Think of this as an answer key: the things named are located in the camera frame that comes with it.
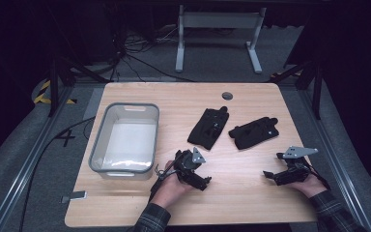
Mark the grey metal table clip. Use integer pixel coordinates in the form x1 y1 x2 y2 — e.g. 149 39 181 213
60 190 88 204

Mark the black metal stand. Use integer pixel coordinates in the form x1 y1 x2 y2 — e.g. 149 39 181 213
270 60 324 121
47 55 111 118

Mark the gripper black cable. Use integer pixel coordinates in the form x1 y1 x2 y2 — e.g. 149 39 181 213
302 157 331 191
148 150 185 203

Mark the aluminium floor rail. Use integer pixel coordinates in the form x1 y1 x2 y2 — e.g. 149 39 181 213
0 84 75 232
297 86 367 220

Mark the long black floor cable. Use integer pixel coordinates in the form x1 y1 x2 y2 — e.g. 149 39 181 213
18 115 97 232

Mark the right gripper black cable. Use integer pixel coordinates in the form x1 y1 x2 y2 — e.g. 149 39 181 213
302 157 331 191

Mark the black glove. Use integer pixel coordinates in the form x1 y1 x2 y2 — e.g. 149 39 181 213
227 116 280 151
186 105 230 151

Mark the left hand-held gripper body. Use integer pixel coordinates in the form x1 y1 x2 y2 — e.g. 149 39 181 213
173 147 207 188

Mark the yellow black hazard tape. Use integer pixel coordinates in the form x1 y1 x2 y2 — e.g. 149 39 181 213
33 79 78 105

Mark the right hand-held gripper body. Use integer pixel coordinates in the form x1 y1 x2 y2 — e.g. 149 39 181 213
279 146 319 187

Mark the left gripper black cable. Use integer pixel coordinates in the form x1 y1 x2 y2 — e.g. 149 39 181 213
148 150 185 203

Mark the person's left hand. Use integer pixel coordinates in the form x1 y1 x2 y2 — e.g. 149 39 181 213
150 159 195 209

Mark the white metal desk frame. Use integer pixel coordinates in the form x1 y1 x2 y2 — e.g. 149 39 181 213
175 4 268 74

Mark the person's right hand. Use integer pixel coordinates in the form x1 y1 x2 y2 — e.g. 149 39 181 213
285 173 328 199

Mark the white bin with grey rim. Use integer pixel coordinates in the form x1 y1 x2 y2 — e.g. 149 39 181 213
88 101 160 181

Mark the bundle of floor cables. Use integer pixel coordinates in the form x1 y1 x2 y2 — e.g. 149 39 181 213
108 24 195 83

